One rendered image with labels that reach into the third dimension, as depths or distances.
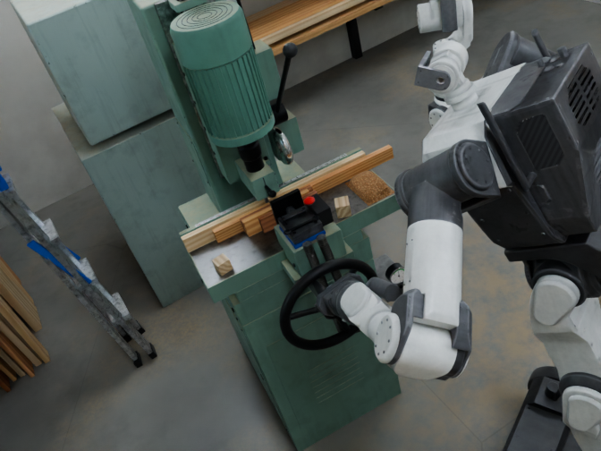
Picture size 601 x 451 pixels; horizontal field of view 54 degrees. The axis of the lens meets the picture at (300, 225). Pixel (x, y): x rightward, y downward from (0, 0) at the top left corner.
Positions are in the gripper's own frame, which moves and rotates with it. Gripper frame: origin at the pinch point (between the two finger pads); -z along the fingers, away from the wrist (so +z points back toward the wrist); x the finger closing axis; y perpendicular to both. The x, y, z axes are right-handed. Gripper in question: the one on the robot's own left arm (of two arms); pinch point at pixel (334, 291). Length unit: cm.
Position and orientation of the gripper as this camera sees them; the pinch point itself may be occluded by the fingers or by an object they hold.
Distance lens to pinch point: 141.2
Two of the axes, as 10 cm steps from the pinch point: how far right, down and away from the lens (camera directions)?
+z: 2.5, 0.6, -9.7
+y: -5.5, -8.1, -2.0
